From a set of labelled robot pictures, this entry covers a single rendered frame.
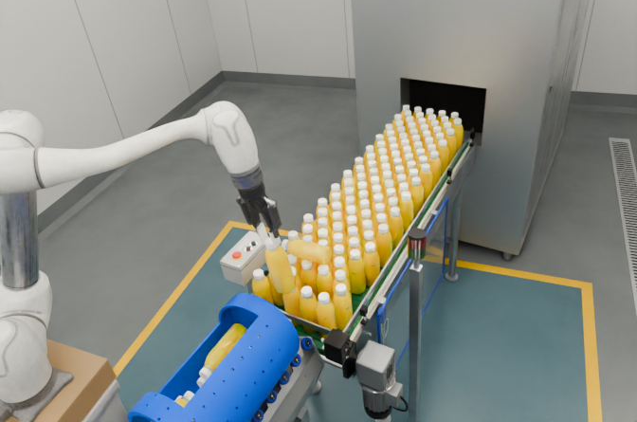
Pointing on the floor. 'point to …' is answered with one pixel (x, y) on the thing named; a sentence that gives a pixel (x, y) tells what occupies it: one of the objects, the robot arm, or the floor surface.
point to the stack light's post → (414, 340)
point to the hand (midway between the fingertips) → (268, 235)
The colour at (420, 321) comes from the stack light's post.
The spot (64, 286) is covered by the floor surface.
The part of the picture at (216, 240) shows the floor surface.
